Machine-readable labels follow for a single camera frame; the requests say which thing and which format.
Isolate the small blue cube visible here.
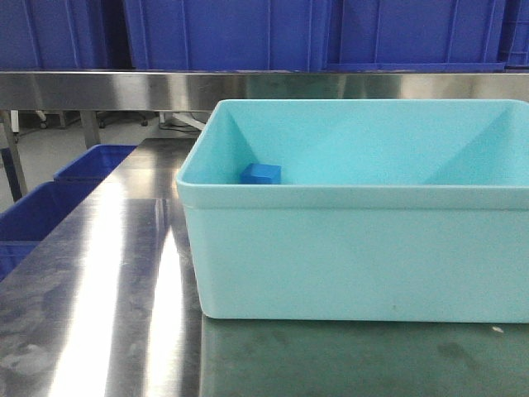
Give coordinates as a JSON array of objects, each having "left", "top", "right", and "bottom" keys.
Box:
[{"left": 240, "top": 163, "right": 282, "bottom": 184}]

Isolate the blue crate upper shelf middle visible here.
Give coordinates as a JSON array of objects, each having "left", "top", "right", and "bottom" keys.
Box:
[{"left": 123, "top": 1, "right": 331, "bottom": 72}]

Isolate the blue crate shelf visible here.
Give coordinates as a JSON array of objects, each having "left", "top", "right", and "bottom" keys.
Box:
[
  {"left": 1, "top": 1, "right": 111, "bottom": 70},
  {"left": 326, "top": 1, "right": 505, "bottom": 73},
  {"left": 123, "top": 1, "right": 331, "bottom": 72}
]

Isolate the blue crate upper shelf right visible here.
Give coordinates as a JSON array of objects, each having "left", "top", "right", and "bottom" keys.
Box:
[{"left": 326, "top": 1, "right": 505, "bottom": 73}]

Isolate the steel shelf leg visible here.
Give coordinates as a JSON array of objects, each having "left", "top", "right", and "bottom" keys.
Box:
[{"left": 1, "top": 110, "right": 27, "bottom": 202}]

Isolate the blue crate upper shelf left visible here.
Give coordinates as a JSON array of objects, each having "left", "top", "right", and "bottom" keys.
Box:
[{"left": 1, "top": 1, "right": 111, "bottom": 70}]

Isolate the light teal plastic tub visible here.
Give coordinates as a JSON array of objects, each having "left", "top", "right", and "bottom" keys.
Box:
[{"left": 176, "top": 99, "right": 528, "bottom": 323}]

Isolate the blue bin lower far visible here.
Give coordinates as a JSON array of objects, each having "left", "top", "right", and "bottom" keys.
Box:
[{"left": 54, "top": 144, "right": 136, "bottom": 183}]

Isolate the blue bin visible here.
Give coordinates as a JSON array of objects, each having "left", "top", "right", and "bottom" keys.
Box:
[
  {"left": 54, "top": 144, "right": 136, "bottom": 183},
  {"left": 0, "top": 180, "right": 100, "bottom": 283}
]

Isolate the blue bin lower near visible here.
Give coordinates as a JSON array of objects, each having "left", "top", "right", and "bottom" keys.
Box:
[{"left": 0, "top": 180, "right": 100, "bottom": 283}]

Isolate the stainless steel shelf rail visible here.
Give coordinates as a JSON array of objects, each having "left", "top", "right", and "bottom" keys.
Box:
[{"left": 1, "top": 71, "right": 528, "bottom": 112}]

